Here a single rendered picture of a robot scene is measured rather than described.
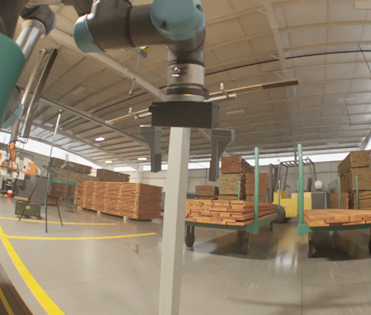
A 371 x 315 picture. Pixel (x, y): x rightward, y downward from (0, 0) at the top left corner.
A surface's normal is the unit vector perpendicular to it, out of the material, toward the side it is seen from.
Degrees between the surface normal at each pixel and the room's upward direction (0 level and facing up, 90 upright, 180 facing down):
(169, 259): 90
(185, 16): 114
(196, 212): 90
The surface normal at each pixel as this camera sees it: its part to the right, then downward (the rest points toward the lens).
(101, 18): -0.09, 0.14
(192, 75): 0.30, 0.20
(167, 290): -0.51, -0.22
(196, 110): -0.40, 0.17
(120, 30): -0.09, 0.68
